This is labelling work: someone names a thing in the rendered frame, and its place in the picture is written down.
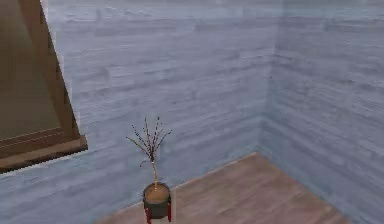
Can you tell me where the bare twig plant in pot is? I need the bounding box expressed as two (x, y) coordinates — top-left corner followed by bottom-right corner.
(125, 116), (173, 224)

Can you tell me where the brown framed window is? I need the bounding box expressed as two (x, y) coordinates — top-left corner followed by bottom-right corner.
(0, 0), (89, 175)

